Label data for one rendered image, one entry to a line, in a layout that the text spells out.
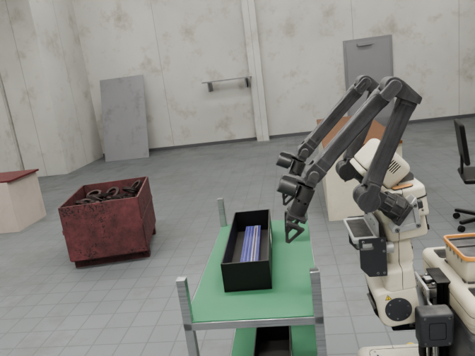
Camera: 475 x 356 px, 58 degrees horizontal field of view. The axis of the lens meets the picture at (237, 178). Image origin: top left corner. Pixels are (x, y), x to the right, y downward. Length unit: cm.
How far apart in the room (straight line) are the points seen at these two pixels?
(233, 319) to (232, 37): 994
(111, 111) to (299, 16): 519
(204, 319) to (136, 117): 976
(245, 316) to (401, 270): 68
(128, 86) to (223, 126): 260
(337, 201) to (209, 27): 727
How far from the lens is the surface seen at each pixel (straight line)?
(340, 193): 478
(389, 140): 150
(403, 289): 184
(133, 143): 1096
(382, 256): 173
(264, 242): 193
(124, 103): 1123
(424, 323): 182
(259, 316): 143
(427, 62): 1146
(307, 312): 143
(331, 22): 1104
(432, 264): 209
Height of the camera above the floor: 170
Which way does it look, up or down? 14 degrees down
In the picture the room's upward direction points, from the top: 7 degrees counter-clockwise
